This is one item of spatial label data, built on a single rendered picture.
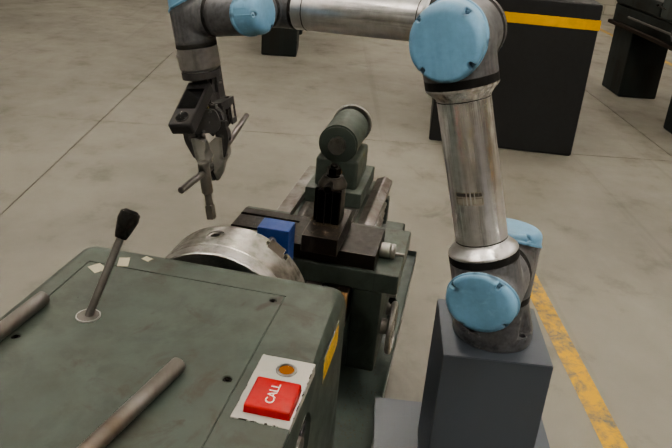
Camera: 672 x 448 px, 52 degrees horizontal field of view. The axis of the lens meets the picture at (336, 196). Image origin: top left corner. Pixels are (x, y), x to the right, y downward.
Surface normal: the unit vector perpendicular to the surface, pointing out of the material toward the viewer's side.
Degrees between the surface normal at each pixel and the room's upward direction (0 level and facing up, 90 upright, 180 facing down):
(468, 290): 97
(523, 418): 90
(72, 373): 0
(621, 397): 0
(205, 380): 0
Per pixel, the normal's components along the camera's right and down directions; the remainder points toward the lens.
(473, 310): -0.39, 0.45
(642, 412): 0.07, -0.92
